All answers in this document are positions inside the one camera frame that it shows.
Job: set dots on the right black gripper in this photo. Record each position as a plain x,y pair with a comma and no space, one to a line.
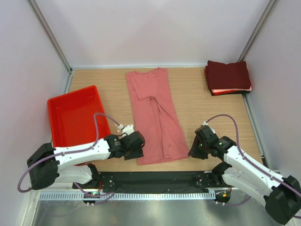
194,151

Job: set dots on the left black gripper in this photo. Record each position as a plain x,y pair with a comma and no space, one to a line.
138,152

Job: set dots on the pink t shirt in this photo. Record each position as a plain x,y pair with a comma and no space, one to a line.
155,117

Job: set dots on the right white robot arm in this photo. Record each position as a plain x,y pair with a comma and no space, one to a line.
280,196

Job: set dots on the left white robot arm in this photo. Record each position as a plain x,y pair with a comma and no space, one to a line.
50,164

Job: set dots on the pink folded shirt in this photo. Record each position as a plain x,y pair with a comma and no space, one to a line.
222,90

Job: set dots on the red plastic tray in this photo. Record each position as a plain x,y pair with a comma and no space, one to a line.
71,117

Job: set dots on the dark red folded shirt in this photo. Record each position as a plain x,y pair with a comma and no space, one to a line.
228,76

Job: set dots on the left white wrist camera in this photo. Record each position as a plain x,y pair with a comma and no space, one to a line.
128,129

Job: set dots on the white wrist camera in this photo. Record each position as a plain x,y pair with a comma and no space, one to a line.
128,129
206,124

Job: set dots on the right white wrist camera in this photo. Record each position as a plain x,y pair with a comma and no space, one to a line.
206,124

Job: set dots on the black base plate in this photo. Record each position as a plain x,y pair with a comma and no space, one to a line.
173,182

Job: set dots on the slotted cable duct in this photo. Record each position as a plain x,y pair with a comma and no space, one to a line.
79,196

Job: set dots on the right aluminium frame post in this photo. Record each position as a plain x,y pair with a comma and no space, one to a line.
268,10

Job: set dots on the aluminium frame post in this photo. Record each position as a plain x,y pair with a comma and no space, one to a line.
268,10
41,19

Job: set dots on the left aluminium frame post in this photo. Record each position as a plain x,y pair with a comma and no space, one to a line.
41,19

